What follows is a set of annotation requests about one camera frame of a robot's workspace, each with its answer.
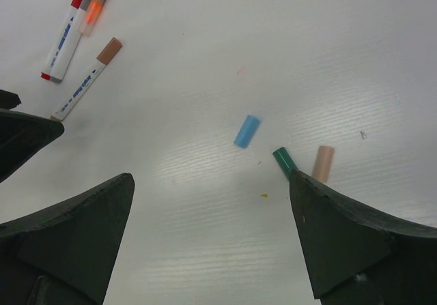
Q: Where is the grey capped marker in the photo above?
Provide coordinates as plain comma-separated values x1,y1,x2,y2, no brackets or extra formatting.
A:
50,0,91,83

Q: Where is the red capped marker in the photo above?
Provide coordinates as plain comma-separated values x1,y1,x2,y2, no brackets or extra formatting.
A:
40,0,82,80

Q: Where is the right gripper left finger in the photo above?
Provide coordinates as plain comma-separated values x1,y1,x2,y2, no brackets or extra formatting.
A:
1,173,135,304

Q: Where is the green pen cap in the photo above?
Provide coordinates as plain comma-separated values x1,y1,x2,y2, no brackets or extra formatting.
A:
272,147,298,179

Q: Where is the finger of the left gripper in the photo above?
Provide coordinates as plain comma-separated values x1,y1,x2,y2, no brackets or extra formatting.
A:
0,90,64,181

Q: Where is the peach pen cap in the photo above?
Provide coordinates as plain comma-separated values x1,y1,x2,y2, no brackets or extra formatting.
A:
311,145,335,183

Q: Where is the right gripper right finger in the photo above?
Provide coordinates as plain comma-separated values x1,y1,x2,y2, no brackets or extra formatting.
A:
290,170,436,304

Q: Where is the blue pen cap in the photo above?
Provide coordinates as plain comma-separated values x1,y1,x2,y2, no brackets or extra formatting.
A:
234,115,260,148

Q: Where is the orange highlighter pen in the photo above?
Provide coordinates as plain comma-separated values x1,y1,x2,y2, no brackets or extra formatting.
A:
79,0,106,35

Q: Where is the brown capped marker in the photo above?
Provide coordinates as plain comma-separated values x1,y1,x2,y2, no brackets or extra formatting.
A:
50,38,122,121

